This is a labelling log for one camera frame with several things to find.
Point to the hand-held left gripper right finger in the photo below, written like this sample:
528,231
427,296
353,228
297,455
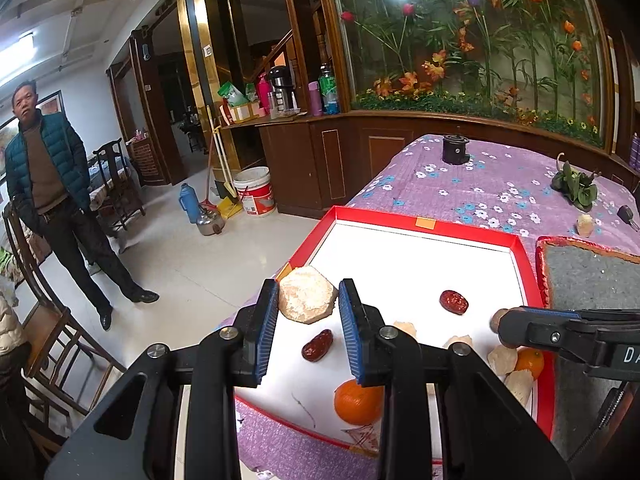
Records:
350,330

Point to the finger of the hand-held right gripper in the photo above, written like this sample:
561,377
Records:
540,332
550,313

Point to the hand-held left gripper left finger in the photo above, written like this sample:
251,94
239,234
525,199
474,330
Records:
265,330

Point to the red date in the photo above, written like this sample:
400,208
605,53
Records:
454,301
316,345

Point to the brown longan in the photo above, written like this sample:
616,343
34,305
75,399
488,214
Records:
496,321

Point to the red box with white inside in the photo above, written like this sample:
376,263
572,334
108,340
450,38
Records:
430,270

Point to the orange tangerine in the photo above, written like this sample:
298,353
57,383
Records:
357,402
531,362

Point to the grey fluffy mat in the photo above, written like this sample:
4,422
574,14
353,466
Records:
590,275

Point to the metal kettle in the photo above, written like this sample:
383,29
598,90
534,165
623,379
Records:
210,222

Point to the black car key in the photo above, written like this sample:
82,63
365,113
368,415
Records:
627,216

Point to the purple floral tablecloth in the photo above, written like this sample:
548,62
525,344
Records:
500,195

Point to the green plant ornament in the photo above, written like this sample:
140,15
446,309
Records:
577,185

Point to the white plastic bucket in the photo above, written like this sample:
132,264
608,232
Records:
255,193

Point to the blue thermos flask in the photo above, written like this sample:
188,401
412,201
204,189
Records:
189,203

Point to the yellow broom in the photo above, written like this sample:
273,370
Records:
223,170

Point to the brown wooden cabinet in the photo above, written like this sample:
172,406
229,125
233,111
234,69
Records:
350,160

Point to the purple spray bottle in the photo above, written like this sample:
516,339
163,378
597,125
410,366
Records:
636,152

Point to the black cylindrical device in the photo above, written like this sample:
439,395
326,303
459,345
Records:
455,149

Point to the dark wooden chair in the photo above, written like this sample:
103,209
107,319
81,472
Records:
116,185
45,340

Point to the purple tumbler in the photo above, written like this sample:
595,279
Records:
314,99

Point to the green packet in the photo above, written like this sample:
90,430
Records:
231,94

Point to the green plastic bottle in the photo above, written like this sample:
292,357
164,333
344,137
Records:
328,92

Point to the pink bottle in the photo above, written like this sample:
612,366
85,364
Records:
262,91

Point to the black thermos jug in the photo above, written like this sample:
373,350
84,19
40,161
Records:
280,88

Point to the white padded jacket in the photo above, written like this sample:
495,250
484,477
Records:
7,325

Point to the artificial flower display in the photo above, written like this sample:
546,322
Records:
475,45

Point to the framed wall picture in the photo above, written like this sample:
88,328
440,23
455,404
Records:
50,102

